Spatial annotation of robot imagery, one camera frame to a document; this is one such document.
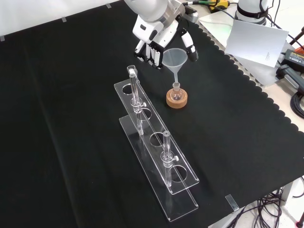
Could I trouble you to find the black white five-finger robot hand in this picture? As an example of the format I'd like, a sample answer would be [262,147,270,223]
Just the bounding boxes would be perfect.
[132,14,200,70]

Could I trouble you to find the clear acrylic funnel stand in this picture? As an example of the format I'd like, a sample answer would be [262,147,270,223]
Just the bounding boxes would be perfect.
[114,65,200,223]

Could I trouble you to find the clear plastic funnel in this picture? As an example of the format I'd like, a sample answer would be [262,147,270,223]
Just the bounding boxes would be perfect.
[162,48,189,86]

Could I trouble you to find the black power adapter orange label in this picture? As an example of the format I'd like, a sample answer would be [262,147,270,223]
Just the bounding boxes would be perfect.
[283,48,304,69]

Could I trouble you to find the brown cork ring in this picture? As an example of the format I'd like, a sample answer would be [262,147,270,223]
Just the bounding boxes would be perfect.
[166,88,189,109]

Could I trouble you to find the loose black cables under bench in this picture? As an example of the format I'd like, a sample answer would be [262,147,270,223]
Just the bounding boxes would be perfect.
[232,177,304,228]

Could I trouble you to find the pale white board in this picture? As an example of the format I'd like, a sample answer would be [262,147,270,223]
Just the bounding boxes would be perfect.
[224,19,289,68]

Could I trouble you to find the black bench cloth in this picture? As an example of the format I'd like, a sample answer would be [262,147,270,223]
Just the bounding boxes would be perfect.
[0,0,304,228]

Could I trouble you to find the coiled black cable bundle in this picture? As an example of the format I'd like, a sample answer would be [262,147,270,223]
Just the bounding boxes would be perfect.
[290,89,304,120]

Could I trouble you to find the yellow stop button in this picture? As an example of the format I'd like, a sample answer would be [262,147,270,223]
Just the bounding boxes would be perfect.
[209,0,230,12]

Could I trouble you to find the small glass round-bottom flask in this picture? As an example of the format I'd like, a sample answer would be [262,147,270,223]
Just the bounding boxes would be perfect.
[171,82,184,102]

